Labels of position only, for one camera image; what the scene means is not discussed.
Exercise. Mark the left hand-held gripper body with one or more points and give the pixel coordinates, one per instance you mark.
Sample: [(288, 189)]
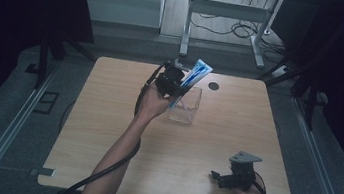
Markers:
[(170, 80)]

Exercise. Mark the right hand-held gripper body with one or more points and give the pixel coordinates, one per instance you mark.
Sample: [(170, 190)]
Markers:
[(241, 171)]

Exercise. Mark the clear square plastic cup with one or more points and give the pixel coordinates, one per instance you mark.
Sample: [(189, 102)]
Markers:
[(188, 107)]

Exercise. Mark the blue and white toothpaste tube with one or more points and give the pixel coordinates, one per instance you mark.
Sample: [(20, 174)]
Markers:
[(198, 73)]

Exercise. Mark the person's left hand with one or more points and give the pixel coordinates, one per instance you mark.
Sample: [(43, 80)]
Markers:
[(154, 103)]

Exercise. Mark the black round table grommet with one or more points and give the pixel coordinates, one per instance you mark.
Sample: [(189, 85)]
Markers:
[(213, 86)]

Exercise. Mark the black metal stand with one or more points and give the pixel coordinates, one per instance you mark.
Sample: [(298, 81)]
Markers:
[(310, 101), (43, 60)]

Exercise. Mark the white power strip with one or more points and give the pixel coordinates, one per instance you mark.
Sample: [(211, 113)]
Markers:
[(281, 71)]

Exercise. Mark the aluminium floor rail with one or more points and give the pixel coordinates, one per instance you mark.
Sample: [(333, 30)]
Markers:
[(6, 135), (321, 170)]

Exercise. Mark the white metal desk frame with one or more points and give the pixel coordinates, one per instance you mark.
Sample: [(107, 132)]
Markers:
[(228, 9)]

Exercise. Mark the grey table corner bracket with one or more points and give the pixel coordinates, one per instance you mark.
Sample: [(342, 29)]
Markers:
[(44, 172)]

